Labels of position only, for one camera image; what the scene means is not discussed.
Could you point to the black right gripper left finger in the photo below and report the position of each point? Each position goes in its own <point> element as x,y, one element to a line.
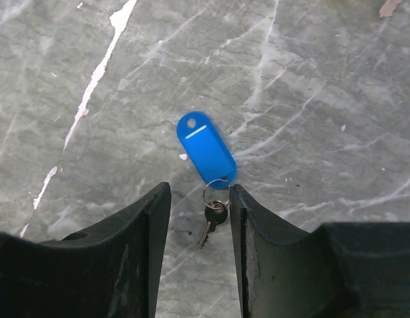
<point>109,269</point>

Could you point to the blue key tag with key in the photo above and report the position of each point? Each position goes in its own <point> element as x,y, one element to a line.
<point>213,161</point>

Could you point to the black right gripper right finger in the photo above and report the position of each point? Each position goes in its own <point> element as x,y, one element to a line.
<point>347,269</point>

